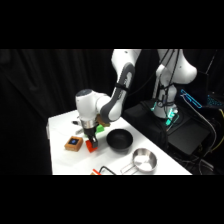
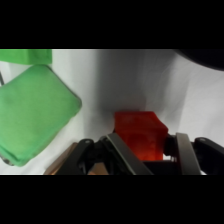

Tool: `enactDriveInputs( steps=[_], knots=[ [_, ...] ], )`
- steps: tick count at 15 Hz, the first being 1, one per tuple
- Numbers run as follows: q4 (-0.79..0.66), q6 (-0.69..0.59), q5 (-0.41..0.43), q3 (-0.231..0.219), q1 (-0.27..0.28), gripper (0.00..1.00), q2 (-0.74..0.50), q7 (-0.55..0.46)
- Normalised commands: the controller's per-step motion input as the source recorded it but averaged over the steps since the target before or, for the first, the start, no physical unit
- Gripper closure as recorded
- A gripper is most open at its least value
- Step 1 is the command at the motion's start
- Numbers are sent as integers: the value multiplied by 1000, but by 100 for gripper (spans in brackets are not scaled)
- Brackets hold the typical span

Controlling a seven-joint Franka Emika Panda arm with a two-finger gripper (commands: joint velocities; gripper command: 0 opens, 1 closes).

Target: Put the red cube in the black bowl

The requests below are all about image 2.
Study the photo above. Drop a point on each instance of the small green cube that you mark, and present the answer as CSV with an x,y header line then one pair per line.
x,y
25,56

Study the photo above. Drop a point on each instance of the large green soft block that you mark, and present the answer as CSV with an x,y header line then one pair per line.
x,y
33,113

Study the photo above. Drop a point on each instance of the wooden block with blue top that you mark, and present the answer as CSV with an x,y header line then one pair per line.
x,y
63,160

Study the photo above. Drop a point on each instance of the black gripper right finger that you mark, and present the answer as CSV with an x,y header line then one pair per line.
x,y
186,156

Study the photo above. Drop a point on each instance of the red cube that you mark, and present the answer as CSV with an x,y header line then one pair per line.
x,y
141,133

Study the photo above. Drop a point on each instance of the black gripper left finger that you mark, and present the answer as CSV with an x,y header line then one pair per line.
x,y
123,156

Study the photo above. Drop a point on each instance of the black bowl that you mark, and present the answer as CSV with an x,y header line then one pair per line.
x,y
205,58

